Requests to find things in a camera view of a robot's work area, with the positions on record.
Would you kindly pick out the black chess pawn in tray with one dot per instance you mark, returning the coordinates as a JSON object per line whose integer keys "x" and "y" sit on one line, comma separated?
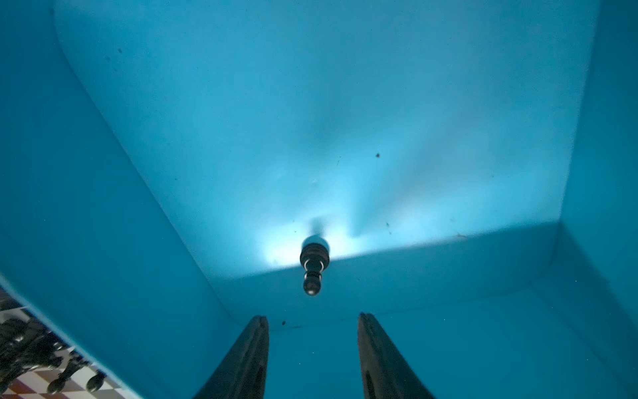
{"x": 314, "y": 259}

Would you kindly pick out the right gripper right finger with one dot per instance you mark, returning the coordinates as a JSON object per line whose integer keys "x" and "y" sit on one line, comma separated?
{"x": 385, "y": 372}

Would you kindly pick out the black white chess board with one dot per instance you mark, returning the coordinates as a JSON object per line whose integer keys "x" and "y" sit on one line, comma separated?
{"x": 37, "y": 363}

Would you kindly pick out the blue plastic tray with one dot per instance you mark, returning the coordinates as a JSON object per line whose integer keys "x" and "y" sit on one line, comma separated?
{"x": 471, "y": 167}

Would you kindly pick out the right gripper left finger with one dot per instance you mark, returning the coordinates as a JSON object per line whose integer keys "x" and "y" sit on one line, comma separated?
{"x": 243, "y": 371}

